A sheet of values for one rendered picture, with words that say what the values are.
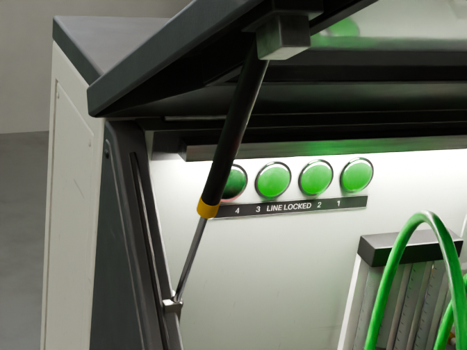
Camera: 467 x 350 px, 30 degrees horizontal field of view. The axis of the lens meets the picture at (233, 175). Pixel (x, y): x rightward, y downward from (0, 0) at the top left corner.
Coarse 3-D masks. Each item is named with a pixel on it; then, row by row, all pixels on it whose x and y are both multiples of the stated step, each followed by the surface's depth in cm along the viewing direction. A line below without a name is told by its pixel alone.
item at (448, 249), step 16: (416, 224) 99; (432, 224) 91; (400, 240) 104; (448, 240) 87; (400, 256) 106; (448, 256) 85; (384, 272) 109; (448, 272) 84; (384, 288) 110; (464, 288) 82; (384, 304) 111; (464, 304) 81; (464, 320) 80; (368, 336) 114; (464, 336) 79
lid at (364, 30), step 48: (240, 0) 59; (288, 0) 59; (336, 0) 61; (384, 0) 65; (432, 0) 66; (144, 48) 78; (192, 48) 68; (240, 48) 76; (288, 48) 60; (336, 48) 80; (384, 48) 82; (432, 48) 84; (96, 96) 95; (144, 96) 92; (192, 96) 89; (288, 96) 95; (336, 96) 98; (384, 96) 101; (432, 96) 104
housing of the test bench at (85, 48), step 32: (64, 32) 115; (96, 32) 116; (128, 32) 118; (64, 64) 116; (96, 64) 103; (64, 96) 118; (64, 128) 119; (96, 128) 103; (64, 160) 120; (96, 160) 103; (64, 192) 121; (96, 192) 104; (64, 224) 122; (96, 224) 106; (64, 256) 123; (64, 288) 124; (64, 320) 125
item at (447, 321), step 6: (450, 306) 111; (450, 312) 111; (444, 318) 112; (450, 318) 111; (444, 324) 112; (450, 324) 112; (444, 330) 113; (450, 330) 113; (438, 336) 114; (444, 336) 113; (438, 342) 114; (444, 342) 113; (438, 348) 114; (444, 348) 114
